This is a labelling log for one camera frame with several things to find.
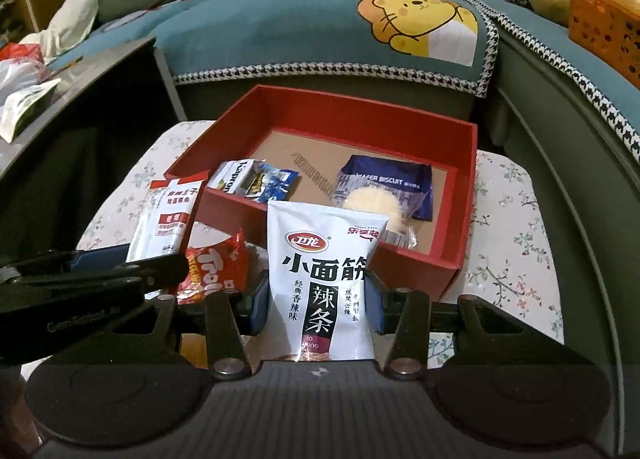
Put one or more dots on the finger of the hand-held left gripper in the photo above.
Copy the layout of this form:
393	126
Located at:
160	271
100	258

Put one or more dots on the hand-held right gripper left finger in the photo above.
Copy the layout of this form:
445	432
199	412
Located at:
260	301

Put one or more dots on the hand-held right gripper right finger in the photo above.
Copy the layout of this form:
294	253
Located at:
375	304

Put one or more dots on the white red stick packet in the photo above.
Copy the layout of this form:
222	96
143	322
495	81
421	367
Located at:
165	224

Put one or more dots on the red gummy candy packet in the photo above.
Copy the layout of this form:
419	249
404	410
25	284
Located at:
215	264

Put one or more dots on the large white spicy strip packet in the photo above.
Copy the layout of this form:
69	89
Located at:
320	249

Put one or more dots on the round white cake clear wrapper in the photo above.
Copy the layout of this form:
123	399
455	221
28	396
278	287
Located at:
380	204

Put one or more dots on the blue white candy packet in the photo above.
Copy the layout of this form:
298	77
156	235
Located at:
275	184

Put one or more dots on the dark blue wafer biscuit packet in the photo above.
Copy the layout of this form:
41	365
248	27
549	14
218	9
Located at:
390	179

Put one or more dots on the red cardboard box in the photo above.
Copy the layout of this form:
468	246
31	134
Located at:
325	114

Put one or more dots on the floral tablecloth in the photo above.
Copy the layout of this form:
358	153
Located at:
510	239

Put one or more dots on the white green pouch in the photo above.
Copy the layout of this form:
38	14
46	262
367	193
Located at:
25	109

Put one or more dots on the grey side table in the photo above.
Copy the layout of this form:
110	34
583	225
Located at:
100	74

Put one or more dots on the cream white cloth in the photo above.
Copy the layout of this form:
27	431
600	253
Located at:
70	24

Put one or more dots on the green sofa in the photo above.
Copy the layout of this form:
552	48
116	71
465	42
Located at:
525	104

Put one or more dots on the teal lion sofa cover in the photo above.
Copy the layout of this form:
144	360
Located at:
275	24

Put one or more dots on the teal houndstooth-trim sofa cover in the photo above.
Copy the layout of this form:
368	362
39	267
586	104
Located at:
550	49

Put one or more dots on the orange perforated plastic basket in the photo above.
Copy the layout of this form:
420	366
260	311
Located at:
600	29

